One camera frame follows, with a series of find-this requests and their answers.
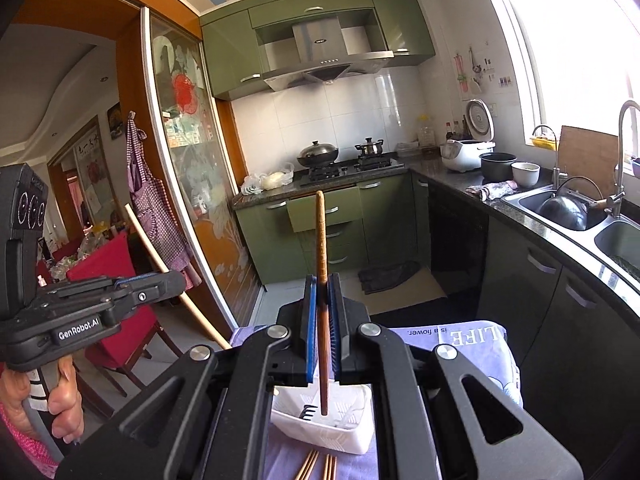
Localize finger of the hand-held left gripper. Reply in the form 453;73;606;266
39;270;186;320
39;272;171;293

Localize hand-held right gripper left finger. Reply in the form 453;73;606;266
55;275;321;480

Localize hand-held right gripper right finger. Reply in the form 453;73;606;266
327;272;583;480

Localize dark brown wooden chopstick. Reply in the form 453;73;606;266
314;190;332;417

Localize white utensil holder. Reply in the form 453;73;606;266
270;384;375;456

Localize person's left forearm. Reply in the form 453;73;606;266
0;367;63;480

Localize person's left hand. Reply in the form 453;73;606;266
47;356;85;445

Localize red covered chair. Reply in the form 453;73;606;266
65;232;173;406

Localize dark floor mat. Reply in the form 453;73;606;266
357;260;421;295

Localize purple checked apron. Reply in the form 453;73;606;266
125;110;198;286

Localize green base cabinets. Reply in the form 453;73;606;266
232;170;640;466

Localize green drawer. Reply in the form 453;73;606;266
286;186;363;233

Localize frosted glass sliding door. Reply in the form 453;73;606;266
140;7;266;341

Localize dark granite countertop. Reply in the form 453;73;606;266
230;157;640;306

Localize purple floral tablecloth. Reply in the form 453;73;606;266
232;320;523;480

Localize black built-in appliance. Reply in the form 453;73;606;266
427;180;490;311

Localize white plastic bag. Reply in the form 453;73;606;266
240;162;296;196

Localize black gas stove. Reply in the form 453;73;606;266
300;157;406;183

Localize black lidded wok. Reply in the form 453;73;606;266
296;141;340;168

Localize steel lidded pot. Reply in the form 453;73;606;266
354;137;385;158

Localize patterned rag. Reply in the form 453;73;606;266
466;180;520;202

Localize clear oil bottle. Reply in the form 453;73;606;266
417;114;436;158

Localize white rice cooker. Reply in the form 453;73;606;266
440;99;497;173

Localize black inner pot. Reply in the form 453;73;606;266
480;152;518;183

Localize stainless double sink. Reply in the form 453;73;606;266
501;185;640;286

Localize white bowl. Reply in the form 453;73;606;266
511;161;541;188

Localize small steel faucet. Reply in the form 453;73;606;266
531;124;568;188

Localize steel range hood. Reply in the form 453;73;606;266
261;16;396;93

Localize wooden cutting board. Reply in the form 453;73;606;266
556;125;621;201

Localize tall steel faucet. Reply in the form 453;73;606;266
611;100;640;218

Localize window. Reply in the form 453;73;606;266
487;0;640;151

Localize framed wall picture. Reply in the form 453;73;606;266
106;101;124;140

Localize green wall cabinets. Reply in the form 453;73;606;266
199;0;435;102

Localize black wok with handle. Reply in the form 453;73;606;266
537;176;621;232

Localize wall-hung kitchen tools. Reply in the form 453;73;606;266
452;46;513;102

